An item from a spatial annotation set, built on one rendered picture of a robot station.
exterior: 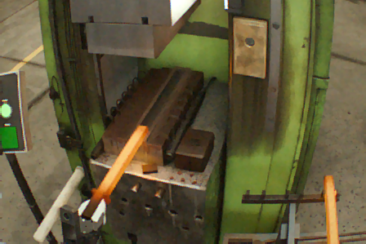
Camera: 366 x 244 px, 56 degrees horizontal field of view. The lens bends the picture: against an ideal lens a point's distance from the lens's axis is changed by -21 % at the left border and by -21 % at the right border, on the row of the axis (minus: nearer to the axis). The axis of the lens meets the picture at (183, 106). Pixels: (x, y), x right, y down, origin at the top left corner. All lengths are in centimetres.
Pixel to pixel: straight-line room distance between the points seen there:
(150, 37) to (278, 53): 34
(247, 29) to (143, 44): 27
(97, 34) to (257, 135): 56
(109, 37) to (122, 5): 11
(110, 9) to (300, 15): 49
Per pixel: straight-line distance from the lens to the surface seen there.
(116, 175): 109
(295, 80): 114
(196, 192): 120
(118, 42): 106
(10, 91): 133
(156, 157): 123
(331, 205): 112
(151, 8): 98
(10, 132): 134
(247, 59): 110
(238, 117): 123
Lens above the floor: 177
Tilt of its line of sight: 35 degrees down
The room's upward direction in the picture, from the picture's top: 2 degrees counter-clockwise
